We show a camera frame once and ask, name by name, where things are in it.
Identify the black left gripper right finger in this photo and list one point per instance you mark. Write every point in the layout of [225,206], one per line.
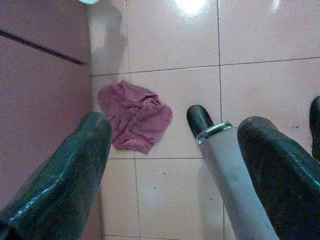
[282,180]

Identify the crumpled cloth rag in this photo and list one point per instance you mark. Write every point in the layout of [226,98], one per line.
[135,120]

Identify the robot right leg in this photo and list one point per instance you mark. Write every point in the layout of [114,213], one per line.
[315,125]

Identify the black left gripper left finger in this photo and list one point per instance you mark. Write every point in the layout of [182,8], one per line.
[62,180]

